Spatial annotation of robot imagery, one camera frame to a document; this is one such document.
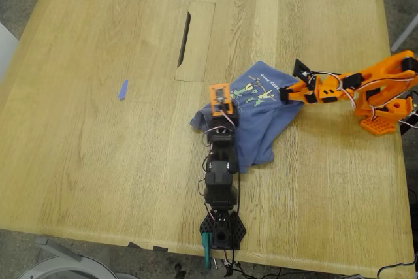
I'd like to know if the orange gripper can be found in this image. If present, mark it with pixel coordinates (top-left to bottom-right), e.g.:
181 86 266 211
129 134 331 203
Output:
279 74 346 105

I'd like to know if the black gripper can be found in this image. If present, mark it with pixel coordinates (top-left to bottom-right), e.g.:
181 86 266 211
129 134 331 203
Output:
212 108 240 129

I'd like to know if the blue printed T-shirt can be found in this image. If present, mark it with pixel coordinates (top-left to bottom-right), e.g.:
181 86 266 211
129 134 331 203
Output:
189 60 304 174

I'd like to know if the short blue tape piece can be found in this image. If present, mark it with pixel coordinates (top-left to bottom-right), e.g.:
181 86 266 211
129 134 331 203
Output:
118 79 129 101

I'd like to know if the black table clamp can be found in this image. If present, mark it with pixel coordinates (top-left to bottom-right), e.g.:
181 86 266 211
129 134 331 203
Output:
398 91 418 136

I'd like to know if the white metal furniture leg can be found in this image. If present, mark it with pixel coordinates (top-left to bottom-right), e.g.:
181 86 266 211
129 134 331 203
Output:
390 14 418 53

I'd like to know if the teal table clamp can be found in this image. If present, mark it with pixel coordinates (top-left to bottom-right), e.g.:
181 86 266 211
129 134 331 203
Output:
201 232 213 269

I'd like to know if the grey plastic chair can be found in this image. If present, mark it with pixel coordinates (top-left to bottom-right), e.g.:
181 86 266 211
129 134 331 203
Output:
18 236 138 279

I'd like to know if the white panel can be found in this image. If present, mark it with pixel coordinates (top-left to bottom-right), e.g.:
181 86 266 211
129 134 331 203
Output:
0 22 20 82

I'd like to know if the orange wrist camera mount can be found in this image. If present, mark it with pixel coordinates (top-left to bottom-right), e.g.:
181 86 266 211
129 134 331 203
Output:
208 82 234 117

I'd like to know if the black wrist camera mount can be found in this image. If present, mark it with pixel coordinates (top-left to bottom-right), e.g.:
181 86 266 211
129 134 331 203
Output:
291 59 317 92

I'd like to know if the black camera cable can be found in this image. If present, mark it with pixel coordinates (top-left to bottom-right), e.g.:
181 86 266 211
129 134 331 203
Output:
228 167 242 270

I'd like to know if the wooden cable hatch lid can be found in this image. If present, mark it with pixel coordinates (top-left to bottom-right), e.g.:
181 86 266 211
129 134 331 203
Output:
174 0 216 83

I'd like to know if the tangled thin cable bundle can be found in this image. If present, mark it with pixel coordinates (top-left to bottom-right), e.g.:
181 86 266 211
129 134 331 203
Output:
221 257 285 279

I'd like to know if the black power cable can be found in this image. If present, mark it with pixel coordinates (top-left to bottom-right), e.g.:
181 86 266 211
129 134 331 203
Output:
377 252 418 279

